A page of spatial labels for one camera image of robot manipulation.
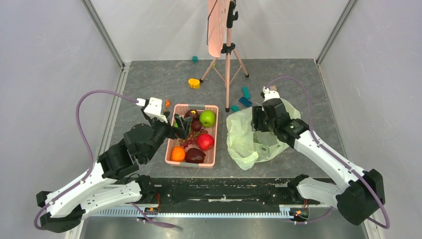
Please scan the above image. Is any green fake apple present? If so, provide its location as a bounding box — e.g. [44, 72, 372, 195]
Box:
[199, 110, 216, 127]

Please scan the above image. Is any teal rectangular block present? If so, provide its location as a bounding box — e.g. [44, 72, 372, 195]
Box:
[242, 87, 251, 99]

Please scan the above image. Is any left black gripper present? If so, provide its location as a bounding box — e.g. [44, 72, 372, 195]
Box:
[143, 107, 193, 162]

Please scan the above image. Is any pink board on tripod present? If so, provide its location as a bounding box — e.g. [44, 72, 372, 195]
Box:
[207, 0, 230, 57]

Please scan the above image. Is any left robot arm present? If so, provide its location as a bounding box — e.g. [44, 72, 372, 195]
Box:
[34, 112, 192, 233]

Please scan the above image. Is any small dark red plum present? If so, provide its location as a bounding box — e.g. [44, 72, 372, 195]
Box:
[191, 120, 203, 132]

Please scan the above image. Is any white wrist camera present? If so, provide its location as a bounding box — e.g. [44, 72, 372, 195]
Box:
[143, 97, 168, 123]
[260, 87, 280, 102]

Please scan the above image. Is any yellow toy block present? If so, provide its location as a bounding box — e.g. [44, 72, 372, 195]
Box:
[188, 78, 201, 89]

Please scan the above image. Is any light green plastic bag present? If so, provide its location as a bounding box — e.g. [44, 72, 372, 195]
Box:
[226, 108, 289, 170]

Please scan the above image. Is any small teal block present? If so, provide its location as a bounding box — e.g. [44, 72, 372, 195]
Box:
[230, 105, 240, 112]

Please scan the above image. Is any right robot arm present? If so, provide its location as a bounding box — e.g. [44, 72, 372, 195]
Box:
[251, 99, 391, 229]

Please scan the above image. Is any dark red fake apple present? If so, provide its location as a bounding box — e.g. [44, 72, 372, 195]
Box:
[184, 110, 200, 121]

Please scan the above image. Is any pink tripod stand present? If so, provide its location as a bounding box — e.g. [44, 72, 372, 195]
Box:
[199, 0, 249, 112]

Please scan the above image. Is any orange fake orange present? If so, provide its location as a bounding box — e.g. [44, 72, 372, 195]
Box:
[170, 146, 186, 162]

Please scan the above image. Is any dark red fake pomegranate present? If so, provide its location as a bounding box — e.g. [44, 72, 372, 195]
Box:
[185, 148, 206, 164]

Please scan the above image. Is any red fake grape bunch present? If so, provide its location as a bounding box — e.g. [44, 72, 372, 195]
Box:
[178, 129, 208, 148]

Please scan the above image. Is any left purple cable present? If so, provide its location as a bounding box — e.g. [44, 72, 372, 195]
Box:
[33, 90, 177, 231]

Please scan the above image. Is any pink plastic basket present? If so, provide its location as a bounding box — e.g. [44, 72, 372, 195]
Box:
[165, 104, 219, 168]

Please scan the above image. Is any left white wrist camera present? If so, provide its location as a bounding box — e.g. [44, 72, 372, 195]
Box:
[143, 97, 168, 123]

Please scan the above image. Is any blue lego brick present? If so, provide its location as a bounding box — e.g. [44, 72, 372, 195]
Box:
[239, 97, 252, 108]

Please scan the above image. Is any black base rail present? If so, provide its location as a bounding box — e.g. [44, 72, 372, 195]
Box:
[124, 177, 321, 206]

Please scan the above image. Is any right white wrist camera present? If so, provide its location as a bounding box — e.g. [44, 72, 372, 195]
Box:
[260, 87, 280, 102]

